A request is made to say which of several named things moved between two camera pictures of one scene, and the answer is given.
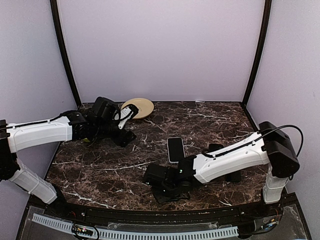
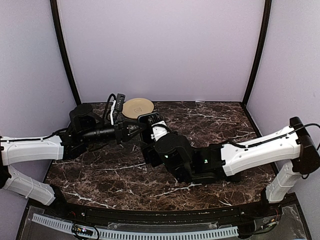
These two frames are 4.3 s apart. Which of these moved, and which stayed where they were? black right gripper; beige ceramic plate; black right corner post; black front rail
Moved: black right gripper
Stayed: black front rail; beige ceramic plate; black right corner post
